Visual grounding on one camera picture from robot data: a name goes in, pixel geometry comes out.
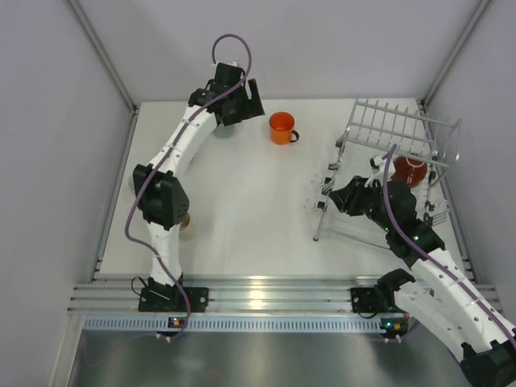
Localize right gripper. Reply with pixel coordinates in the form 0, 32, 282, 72
329, 176, 394, 233

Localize grey ceramic mug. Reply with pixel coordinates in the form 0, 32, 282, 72
212, 124, 236, 139

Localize orange mug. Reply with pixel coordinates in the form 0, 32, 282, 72
268, 111, 300, 145

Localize red floral mug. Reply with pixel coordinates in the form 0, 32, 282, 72
391, 156, 428, 189

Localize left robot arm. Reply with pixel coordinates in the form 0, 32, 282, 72
131, 63, 264, 312

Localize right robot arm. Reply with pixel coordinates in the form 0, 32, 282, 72
328, 176, 515, 386

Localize metal dish rack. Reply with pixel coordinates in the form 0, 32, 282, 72
307, 98, 462, 248

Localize beige cup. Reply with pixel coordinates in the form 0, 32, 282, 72
179, 213, 195, 241

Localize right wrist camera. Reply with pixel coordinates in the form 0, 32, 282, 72
365, 156, 393, 187

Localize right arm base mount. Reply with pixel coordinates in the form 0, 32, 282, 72
350, 268, 415, 315

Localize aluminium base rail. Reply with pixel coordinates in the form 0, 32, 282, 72
68, 274, 501, 315

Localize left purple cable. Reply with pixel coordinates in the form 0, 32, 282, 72
123, 34, 254, 343

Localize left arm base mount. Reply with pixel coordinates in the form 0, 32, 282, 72
138, 277, 209, 313

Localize slotted cable duct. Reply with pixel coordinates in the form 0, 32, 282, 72
83, 315, 392, 333

